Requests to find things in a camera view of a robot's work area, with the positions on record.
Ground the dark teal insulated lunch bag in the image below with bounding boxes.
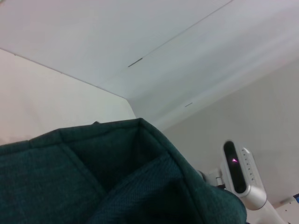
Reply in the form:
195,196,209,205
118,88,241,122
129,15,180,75
0,118,249,224

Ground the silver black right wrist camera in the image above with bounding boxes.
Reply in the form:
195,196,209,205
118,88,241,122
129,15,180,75
220,139,268,211

